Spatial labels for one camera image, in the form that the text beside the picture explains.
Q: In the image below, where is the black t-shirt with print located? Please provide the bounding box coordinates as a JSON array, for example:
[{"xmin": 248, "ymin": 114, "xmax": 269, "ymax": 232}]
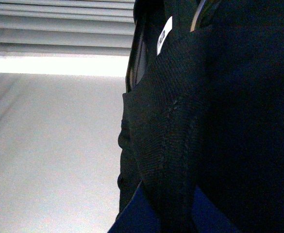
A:
[{"xmin": 110, "ymin": 0, "xmax": 284, "ymax": 233}]

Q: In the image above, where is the silver metal clothes hanger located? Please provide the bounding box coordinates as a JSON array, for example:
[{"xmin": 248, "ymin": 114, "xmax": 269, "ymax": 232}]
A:
[{"xmin": 190, "ymin": 0, "xmax": 214, "ymax": 32}]

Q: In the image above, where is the white garment label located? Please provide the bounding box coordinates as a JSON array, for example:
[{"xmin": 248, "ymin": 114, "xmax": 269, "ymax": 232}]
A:
[{"xmin": 156, "ymin": 16, "xmax": 173, "ymax": 55}]

